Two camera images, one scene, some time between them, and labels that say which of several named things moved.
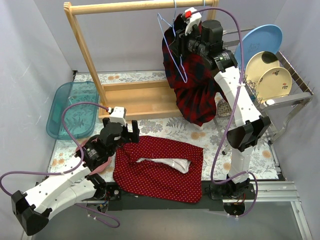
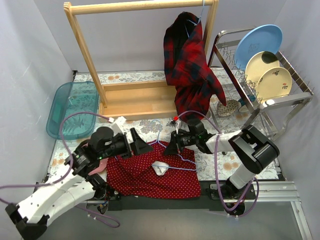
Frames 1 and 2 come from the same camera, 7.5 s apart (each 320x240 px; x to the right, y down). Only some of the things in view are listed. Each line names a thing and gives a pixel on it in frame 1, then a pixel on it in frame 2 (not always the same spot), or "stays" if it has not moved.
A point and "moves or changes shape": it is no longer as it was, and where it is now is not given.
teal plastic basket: [81, 119] stays
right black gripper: [180, 40] to [176, 141]
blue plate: [266, 38] stays
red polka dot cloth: [152, 180] moves or changes shape
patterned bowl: [224, 109] stays
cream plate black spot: [258, 63] stays
